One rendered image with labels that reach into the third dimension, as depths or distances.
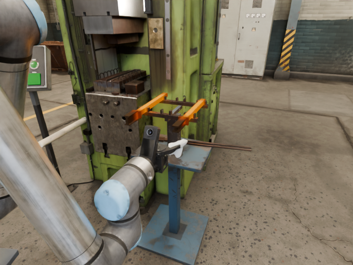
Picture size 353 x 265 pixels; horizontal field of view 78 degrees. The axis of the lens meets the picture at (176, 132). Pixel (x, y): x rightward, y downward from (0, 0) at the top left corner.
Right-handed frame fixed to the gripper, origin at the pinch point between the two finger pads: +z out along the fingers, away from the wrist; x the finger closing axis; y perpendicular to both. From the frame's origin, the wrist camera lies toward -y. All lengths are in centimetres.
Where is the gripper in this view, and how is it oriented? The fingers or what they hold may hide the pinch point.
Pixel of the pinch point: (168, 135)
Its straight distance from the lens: 82.6
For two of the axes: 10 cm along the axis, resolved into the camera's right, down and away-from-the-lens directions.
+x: 9.3, 1.6, -3.4
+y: 0.0, 9.0, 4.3
